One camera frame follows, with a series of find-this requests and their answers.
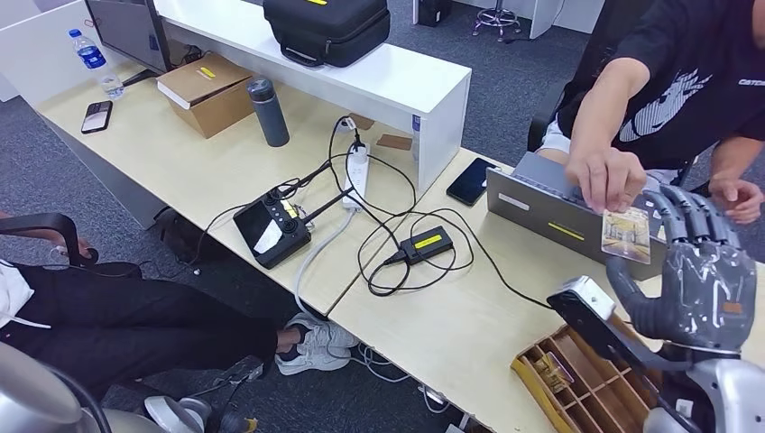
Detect person's right hand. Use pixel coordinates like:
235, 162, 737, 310
564, 146, 648, 215

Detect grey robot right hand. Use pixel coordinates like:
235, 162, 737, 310
605, 185, 758, 353

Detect person's left hand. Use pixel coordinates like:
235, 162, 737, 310
707, 174, 765, 226

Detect gold room key cards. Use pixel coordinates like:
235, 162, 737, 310
531, 351, 575, 392

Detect seated person in black trousers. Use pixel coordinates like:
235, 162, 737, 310
0, 208, 300, 401

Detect grey laptop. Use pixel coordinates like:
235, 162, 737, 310
485, 151, 688, 282

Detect wooden compartment tray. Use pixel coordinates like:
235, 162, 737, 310
511, 317, 665, 433

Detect white cabinet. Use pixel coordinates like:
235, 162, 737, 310
454, 0, 606, 40

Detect black adapter with yellow label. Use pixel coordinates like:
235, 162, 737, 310
400, 226, 456, 266

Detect chrome stool base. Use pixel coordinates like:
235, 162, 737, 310
472, 0, 522, 43

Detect white desk shelf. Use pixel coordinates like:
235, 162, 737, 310
152, 0, 473, 194

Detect black computer tower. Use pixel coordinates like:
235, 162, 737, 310
416, 0, 454, 28

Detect white power strip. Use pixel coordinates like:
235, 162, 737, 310
342, 143, 372, 211

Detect black carry case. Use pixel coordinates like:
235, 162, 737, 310
263, 0, 392, 68

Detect grey thermos bottle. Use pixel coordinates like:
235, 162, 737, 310
246, 78, 291, 148

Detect black remote controller with screen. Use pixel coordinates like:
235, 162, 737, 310
232, 160, 355, 270

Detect cardboard box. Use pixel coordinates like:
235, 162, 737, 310
156, 53, 257, 140

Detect black chair base leg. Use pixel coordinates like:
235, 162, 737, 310
197, 356, 264, 396

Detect black bag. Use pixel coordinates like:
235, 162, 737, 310
153, 207, 235, 264

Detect black monitor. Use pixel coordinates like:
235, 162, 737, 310
83, 0, 174, 88

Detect black smartphone with reflective screen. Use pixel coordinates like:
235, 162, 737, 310
80, 100, 114, 135

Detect clear water bottle blue label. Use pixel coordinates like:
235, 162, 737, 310
68, 28, 125, 100

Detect black office chair armrest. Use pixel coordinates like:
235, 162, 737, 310
0, 213, 143, 279

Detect white desk partition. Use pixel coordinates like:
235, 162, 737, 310
0, 0, 103, 109

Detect pale and black wrist camera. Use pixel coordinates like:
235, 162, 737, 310
547, 275, 677, 373

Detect long black cable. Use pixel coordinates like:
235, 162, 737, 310
412, 208, 554, 312

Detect looped black adapter cable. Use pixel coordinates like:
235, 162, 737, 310
328, 116, 476, 299

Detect pale grey power strip cable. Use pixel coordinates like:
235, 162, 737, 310
293, 208, 358, 317

